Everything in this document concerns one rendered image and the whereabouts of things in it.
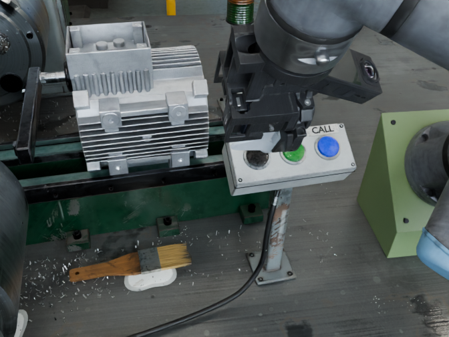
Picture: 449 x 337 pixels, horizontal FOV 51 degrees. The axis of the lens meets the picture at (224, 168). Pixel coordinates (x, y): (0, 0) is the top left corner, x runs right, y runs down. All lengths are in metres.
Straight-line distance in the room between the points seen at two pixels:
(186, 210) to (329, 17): 0.62
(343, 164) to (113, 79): 0.35
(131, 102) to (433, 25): 0.52
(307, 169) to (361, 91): 0.19
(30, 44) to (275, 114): 0.66
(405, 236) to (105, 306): 0.51
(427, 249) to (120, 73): 0.49
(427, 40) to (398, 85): 1.13
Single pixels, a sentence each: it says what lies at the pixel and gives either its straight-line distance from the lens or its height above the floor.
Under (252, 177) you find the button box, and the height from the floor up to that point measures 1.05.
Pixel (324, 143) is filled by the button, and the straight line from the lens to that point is 0.65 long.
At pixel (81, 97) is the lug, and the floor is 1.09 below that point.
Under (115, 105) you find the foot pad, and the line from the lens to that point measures 0.71.
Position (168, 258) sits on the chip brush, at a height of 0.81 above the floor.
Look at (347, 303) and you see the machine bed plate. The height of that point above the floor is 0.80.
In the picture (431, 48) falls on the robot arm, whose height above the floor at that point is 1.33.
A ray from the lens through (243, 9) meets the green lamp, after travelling 1.07.
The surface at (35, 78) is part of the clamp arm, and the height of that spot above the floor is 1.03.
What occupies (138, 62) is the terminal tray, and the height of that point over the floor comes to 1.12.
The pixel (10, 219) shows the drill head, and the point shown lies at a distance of 0.56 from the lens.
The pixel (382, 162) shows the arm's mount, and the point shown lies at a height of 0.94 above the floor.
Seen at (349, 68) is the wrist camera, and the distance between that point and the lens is 0.46.
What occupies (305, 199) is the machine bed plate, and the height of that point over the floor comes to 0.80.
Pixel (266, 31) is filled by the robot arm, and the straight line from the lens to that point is 0.35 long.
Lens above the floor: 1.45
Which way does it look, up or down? 40 degrees down
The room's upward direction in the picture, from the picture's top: 2 degrees clockwise
